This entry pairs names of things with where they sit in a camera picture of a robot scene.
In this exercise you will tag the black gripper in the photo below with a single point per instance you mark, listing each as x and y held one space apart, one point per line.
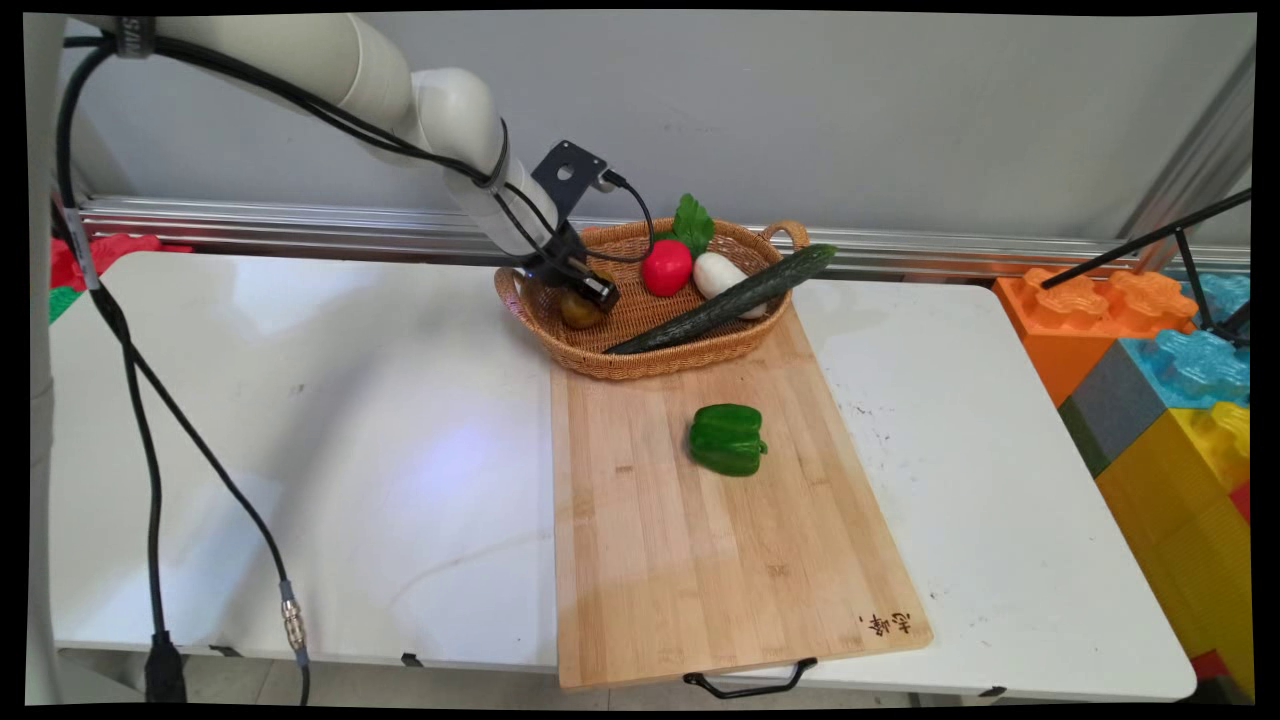
560 255

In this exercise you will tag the brown potato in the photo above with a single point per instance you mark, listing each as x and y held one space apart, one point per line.
578 314

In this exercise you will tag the green bell pepper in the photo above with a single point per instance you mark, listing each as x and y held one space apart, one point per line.
725 440

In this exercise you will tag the woven wicker basket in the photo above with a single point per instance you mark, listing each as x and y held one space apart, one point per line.
650 345

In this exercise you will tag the red radish with green leaf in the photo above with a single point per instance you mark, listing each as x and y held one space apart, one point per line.
666 268

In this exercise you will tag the white eggplant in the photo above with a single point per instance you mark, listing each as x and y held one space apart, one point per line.
715 273

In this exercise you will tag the dark green cucumber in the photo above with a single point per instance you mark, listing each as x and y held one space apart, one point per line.
720 305

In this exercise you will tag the orange foam building block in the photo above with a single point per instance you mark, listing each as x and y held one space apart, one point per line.
1090 320

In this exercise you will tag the green foam building block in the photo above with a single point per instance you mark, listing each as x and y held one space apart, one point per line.
62 302

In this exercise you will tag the grey foam building block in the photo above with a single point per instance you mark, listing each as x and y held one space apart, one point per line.
1115 405

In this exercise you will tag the black tripod stand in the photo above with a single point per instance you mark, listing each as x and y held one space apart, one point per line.
1150 240

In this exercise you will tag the blue foam building block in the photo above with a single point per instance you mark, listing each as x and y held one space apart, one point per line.
1195 365

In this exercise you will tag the black wrist camera mount plate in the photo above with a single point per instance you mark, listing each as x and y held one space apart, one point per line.
570 175

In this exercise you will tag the aluminium frame rail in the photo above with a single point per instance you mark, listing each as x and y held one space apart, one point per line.
900 248

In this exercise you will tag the aluminium frame post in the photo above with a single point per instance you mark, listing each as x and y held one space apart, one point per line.
1195 150

